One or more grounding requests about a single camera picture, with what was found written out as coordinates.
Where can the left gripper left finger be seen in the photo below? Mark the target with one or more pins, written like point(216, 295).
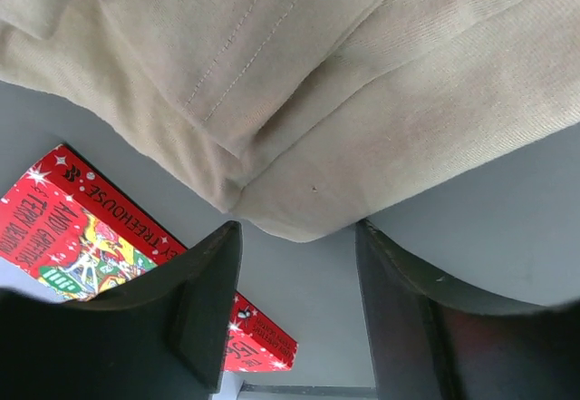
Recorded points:
point(159, 336)

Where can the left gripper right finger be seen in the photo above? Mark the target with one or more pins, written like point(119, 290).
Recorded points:
point(434, 336)

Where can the red illustrated book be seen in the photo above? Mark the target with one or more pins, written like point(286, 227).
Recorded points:
point(66, 226)

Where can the beige t shirt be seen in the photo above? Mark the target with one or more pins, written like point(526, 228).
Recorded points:
point(304, 116)

